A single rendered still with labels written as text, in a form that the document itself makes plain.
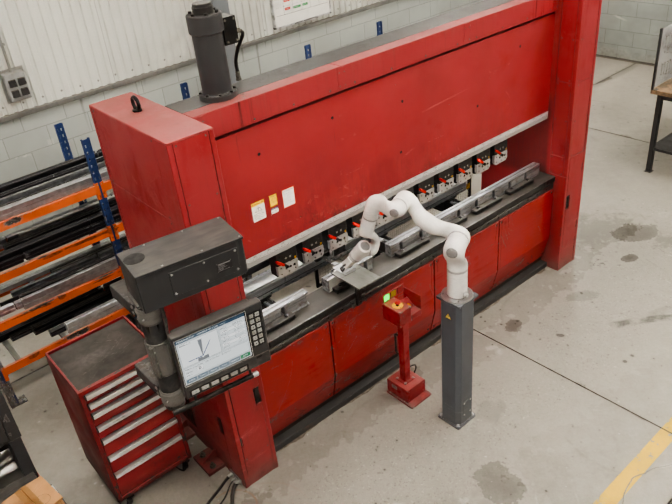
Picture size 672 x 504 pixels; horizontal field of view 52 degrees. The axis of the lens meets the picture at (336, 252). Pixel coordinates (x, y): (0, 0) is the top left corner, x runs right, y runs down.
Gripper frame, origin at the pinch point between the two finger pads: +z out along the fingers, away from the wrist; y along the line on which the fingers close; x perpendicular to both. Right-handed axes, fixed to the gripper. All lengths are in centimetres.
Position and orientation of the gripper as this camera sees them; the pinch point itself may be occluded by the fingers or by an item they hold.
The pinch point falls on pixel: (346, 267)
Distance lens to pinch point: 445.7
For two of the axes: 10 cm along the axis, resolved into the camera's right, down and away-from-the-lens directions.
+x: 5.5, 8.1, -1.8
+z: -3.5, 4.2, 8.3
